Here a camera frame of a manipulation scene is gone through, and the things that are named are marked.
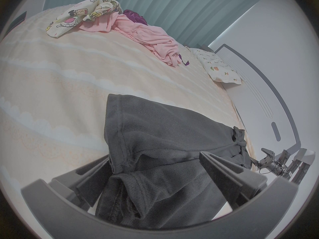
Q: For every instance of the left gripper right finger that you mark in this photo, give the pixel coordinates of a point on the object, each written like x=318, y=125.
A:
x=224, y=175

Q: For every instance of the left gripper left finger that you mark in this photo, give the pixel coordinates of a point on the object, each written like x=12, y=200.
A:
x=92, y=178

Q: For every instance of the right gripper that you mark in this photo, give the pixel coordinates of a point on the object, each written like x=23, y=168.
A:
x=268, y=167

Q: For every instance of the black T-shirt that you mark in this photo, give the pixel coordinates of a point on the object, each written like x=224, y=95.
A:
x=162, y=158

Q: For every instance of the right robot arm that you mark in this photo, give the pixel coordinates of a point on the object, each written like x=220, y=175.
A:
x=301, y=163

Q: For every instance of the white printed pillow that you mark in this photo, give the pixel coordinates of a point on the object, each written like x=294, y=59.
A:
x=219, y=66

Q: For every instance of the pink garment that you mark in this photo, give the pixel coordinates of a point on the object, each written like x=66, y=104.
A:
x=144, y=33

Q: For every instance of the white printed garment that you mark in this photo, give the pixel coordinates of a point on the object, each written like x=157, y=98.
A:
x=74, y=16

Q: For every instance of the purple garment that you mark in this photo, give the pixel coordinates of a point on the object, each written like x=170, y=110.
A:
x=134, y=16

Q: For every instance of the blue-green curtain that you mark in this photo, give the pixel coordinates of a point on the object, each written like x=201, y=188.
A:
x=187, y=9

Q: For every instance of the dark cabinet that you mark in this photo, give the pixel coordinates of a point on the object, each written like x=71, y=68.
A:
x=18, y=20

